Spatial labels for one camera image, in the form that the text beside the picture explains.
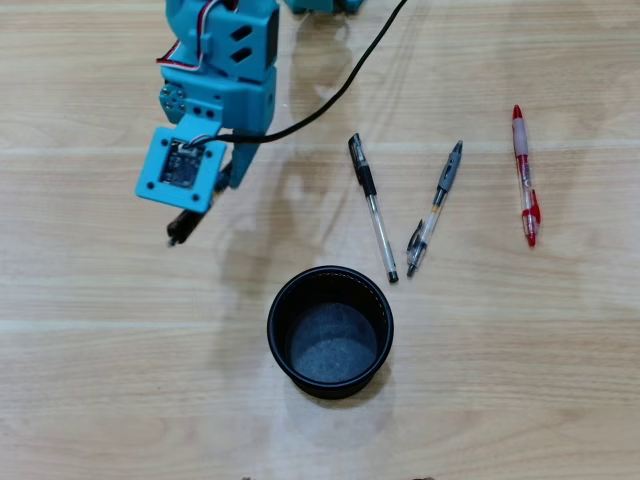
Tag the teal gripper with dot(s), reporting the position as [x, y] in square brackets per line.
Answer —
[239, 98]

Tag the all-black pen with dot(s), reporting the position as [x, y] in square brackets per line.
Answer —
[182, 226]

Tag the clear gel pen black cap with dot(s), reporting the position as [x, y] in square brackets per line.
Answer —
[367, 180]

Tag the black mesh pen holder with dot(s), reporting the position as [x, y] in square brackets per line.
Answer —
[330, 345]

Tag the clear retractable pen grey grip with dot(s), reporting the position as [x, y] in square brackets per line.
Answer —
[450, 170]

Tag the red retractable pen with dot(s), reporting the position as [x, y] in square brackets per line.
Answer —
[522, 165]

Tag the teal wrist camera module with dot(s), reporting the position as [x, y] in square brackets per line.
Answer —
[155, 175]

